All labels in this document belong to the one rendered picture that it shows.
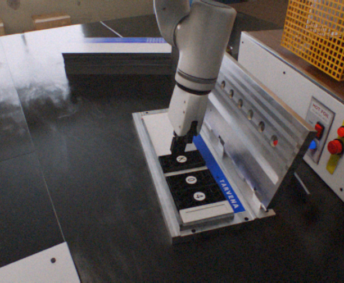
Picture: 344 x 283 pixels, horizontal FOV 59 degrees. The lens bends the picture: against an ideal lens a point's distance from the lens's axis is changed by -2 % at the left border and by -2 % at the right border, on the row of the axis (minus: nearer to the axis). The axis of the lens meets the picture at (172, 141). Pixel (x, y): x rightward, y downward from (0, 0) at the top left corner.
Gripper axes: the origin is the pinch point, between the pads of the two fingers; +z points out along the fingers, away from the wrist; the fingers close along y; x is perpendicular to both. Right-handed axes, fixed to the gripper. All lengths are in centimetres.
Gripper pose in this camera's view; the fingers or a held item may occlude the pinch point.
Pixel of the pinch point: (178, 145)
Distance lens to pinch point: 72.6
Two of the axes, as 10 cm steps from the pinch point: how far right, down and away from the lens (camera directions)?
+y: 2.6, 5.7, -7.8
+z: -2.0, 8.2, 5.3
